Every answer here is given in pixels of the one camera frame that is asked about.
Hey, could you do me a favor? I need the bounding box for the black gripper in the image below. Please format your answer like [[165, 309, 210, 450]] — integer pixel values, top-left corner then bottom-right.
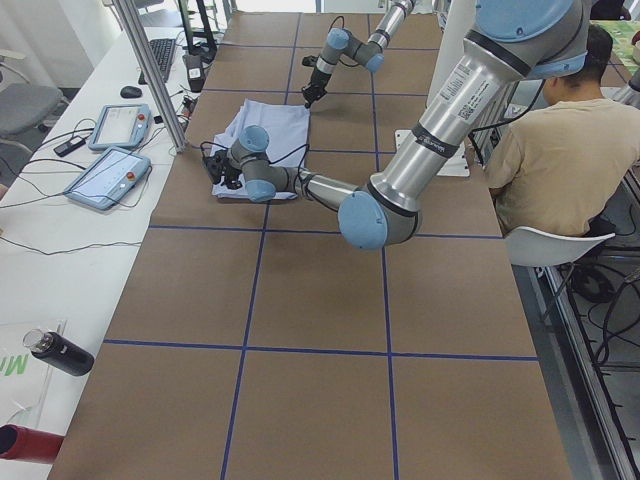
[[209, 152, 243, 189], [301, 69, 330, 106]]

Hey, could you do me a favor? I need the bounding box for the light blue striped shirt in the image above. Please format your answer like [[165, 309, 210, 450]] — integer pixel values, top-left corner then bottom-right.
[[213, 99, 310, 167]]

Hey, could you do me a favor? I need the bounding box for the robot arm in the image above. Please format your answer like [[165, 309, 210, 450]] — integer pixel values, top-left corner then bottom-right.
[[301, 0, 418, 109], [203, 1, 591, 250]]

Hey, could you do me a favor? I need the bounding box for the lower teach pendant tablet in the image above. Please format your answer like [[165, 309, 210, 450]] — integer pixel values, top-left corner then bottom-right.
[[63, 147, 151, 211]]

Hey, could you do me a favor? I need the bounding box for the teach pendant tablet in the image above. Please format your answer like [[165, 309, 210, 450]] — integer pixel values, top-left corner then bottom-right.
[[63, 147, 151, 211], [87, 104, 152, 151]]

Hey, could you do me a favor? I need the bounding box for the upper teach pendant tablet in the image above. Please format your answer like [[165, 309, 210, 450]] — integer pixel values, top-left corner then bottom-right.
[[87, 104, 152, 151]]

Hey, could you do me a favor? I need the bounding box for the black computer mouse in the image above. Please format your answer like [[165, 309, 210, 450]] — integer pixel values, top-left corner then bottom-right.
[[120, 85, 142, 99]]

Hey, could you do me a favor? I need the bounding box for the black keyboard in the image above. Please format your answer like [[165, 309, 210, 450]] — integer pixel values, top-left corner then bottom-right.
[[149, 38, 176, 82]]

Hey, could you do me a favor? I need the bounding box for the small black phone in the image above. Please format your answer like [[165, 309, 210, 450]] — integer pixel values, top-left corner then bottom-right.
[[53, 136, 86, 158]]

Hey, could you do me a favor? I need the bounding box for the grey office chair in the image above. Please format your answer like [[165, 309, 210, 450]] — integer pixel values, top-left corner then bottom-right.
[[1, 49, 69, 155]]

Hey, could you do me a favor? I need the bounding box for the black water bottle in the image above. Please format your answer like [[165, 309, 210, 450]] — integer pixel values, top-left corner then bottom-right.
[[23, 329, 94, 376]]

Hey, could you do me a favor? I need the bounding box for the seated person beige shirt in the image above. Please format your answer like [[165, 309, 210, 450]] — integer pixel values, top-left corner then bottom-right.
[[485, 25, 639, 237]]

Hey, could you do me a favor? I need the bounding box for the white plastic chair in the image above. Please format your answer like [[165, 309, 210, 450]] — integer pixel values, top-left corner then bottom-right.
[[504, 226, 615, 267]]

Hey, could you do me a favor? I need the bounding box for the white plastic bag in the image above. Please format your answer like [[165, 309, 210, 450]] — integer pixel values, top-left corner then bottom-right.
[[0, 319, 66, 428]]

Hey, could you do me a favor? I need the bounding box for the red bottle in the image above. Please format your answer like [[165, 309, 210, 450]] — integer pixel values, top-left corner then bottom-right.
[[1, 424, 65, 464]]

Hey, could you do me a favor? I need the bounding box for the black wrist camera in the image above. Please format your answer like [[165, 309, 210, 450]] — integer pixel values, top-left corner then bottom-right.
[[202, 156, 217, 174], [301, 55, 317, 68]]

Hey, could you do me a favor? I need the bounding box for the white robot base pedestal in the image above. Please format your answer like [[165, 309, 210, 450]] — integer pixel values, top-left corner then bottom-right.
[[421, 0, 476, 177]]

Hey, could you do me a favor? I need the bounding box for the aluminium frame post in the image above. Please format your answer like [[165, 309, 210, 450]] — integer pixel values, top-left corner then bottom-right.
[[113, 0, 187, 153]]

